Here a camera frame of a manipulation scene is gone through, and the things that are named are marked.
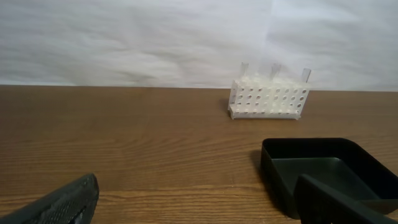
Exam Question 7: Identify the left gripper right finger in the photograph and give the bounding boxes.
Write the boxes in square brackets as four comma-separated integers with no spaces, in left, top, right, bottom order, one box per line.
[294,173,398,224]

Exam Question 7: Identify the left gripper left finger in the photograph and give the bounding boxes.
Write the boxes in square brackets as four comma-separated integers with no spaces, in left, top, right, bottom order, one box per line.
[0,173,100,224]

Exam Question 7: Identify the black tray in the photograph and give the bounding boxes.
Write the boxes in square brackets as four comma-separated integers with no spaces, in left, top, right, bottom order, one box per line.
[260,137,398,220]

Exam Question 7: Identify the white test tube rack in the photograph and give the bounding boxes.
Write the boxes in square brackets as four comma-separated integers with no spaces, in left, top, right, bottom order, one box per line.
[228,75,311,121]

